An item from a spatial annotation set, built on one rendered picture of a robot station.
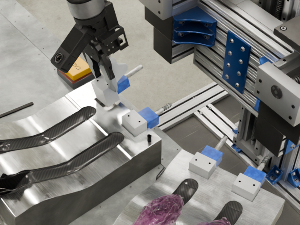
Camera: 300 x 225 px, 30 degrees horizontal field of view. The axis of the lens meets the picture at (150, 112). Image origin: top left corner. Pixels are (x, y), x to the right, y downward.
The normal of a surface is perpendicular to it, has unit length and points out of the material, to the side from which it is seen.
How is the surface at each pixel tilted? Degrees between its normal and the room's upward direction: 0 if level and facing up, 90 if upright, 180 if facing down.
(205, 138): 0
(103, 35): 11
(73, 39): 39
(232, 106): 0
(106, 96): 82
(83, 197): 90
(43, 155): 25
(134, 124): 0
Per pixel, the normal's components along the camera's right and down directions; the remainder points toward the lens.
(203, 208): 0.14, -0.83
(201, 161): 0.00, -0.69
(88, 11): 0.19, 0.68
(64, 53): -0.55, -0.30
